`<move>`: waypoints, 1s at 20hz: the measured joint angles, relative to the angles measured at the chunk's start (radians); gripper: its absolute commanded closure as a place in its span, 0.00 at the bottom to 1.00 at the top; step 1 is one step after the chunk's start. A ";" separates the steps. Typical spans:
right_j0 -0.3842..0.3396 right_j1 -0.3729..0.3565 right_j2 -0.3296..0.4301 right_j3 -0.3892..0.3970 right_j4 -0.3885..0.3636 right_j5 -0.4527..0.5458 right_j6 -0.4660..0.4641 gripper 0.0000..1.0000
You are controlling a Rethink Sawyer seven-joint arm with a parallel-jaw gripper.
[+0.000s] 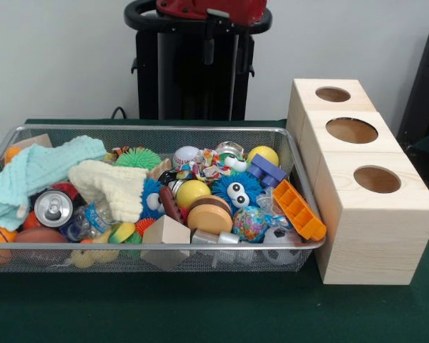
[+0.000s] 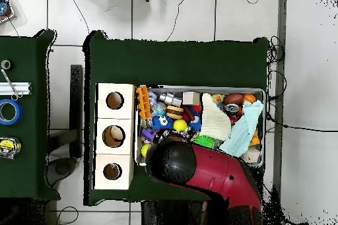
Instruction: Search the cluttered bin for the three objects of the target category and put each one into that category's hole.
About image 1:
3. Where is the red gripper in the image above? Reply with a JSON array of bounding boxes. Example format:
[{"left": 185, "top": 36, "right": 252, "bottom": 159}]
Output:
[{"left": 196, "top": 0, "right": 267, "bottom": 72}]

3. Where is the wooden box with three holes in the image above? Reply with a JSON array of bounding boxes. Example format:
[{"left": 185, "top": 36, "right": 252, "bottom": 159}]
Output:
[{"left": 285, "top": 78, "right": 429, "bottom": 286}]

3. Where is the clear mesh bin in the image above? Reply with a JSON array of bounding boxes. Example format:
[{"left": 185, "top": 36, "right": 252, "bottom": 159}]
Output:
[{"left": 0, "top": 124, "right": 326, "bottom": 274}]

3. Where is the yellow ball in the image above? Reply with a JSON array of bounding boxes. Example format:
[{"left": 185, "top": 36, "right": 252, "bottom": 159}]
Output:
[
  {"left": 246, "top": 145, "right": 280, "bottom": 167},
  {"left": 175, "top": 179, "right": 212, "bottom": 210}
]

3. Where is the purple toy block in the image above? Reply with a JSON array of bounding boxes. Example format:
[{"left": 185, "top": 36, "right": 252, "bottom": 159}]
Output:
[{"left": 247, "top": 153, "right": 288, "bottom": 189}]

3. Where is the toy burger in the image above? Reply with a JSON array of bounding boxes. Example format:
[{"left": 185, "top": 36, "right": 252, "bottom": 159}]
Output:
[{"left": 187, "top": 194, "right": 234, "bottom": 236}]

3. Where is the cream knitted cloth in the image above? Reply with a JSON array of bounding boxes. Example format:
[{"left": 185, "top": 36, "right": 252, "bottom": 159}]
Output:
[{"left": 66, "top": 158, "right": 152, "bottom": 223}]

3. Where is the plain wooden block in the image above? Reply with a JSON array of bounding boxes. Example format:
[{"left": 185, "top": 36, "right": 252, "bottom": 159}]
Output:
[{"left": 139, "top": 214, "right": 192, "bottom": 272}]

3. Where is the mint green knitted cloth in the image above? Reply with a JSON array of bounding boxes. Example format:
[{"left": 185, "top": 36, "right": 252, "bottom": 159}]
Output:
[{"left": 0, "top": 134, "right": 107, "bottom": 232}]

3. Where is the silver-topped soda can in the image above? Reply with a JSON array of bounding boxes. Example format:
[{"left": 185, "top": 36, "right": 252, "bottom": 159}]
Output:
[{"left": 31, "top": 181, "right": 89, "bottom": 229}]

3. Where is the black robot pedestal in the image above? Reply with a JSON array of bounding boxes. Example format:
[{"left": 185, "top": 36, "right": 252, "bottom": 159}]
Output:
[{"left": 124, "top": 0, "right": 272, "bottom": 121}]

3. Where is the colourful knotted rope toy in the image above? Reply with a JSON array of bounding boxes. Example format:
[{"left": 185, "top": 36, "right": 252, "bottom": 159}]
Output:
[{"left": 174, "top": 149, "right": 233, "bottom": 179}]

